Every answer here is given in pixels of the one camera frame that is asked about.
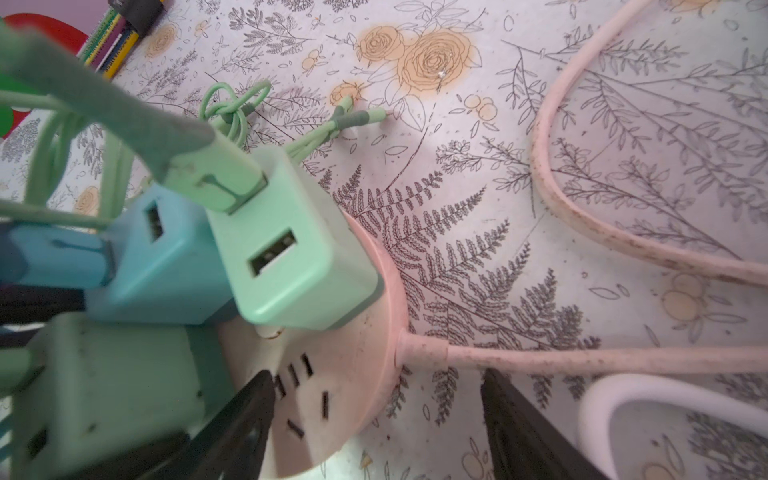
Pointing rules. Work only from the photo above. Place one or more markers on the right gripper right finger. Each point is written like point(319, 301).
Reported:
point(523, 443)

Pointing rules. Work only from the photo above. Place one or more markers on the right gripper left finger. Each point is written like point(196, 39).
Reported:
point(231, 446)

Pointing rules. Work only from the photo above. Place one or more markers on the round pink power socket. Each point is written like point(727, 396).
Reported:
point(329, 385)

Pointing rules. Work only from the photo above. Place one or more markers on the teal blue usb charger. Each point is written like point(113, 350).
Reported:
point(167, 266)

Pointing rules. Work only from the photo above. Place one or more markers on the light green usb charger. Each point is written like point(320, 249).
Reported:
point(291, 257)

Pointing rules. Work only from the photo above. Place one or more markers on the hex key set holder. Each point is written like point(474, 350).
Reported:
point(124, 24)

